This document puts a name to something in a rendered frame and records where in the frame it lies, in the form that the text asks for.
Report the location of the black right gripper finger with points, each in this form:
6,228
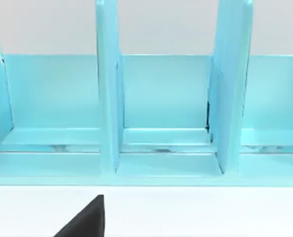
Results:
89,219

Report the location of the light blue rack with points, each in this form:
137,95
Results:
161,98

